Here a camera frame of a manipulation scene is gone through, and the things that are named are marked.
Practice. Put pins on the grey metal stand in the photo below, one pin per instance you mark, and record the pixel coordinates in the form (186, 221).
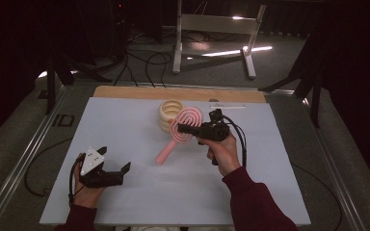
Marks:
(216, 23)

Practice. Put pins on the white table mat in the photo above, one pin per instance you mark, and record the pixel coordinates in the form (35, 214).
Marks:
(160, 192)

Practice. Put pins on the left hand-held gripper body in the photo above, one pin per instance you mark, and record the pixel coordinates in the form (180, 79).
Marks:
(94, 173)

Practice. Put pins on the white label strip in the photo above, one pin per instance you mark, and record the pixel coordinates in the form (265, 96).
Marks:
(228, 106)

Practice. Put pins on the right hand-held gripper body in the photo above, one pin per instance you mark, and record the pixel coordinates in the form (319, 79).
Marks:
(215, 130)

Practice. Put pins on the person's right hand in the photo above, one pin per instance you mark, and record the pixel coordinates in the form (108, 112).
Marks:
(223, 152)

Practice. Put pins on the black tripod stand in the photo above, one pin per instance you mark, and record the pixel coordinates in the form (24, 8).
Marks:
(49, 86)
(314, 93)

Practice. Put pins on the aluminium floor rail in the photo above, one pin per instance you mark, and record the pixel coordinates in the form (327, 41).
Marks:
(22, 160)
(330, 160)

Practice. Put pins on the cream ringed holder cup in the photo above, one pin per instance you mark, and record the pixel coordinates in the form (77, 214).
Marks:
(168, 110)

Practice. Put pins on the person's left hand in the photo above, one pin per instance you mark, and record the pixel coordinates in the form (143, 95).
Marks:
(88, 195)

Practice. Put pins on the pink hairbrush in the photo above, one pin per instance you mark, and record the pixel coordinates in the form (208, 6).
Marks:
(191, 117)

